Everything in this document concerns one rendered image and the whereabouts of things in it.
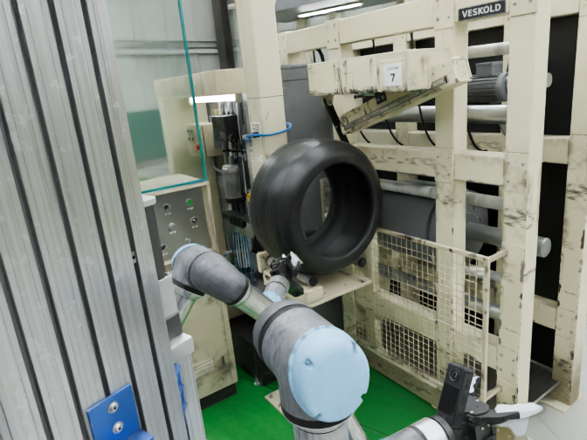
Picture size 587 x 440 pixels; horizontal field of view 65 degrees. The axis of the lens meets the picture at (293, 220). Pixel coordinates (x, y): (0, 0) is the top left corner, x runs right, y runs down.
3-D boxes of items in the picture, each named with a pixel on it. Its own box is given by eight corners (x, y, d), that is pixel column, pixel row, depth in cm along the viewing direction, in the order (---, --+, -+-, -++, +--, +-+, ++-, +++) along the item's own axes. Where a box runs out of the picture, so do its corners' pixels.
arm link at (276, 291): (260, 320, 155) (253, 299, 152) (269, 301, 164) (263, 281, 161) (282, 319, 152) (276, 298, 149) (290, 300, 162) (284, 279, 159)
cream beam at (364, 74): (307, 97, 219) (305, 64, 215) (348, 92, 232) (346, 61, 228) (406, 92, 171) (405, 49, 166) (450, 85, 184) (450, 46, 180)
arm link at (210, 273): (224, 253, 122) (328, 333, 150) (206, 244, 130) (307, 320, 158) (198, 291, 119) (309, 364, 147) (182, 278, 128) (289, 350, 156)
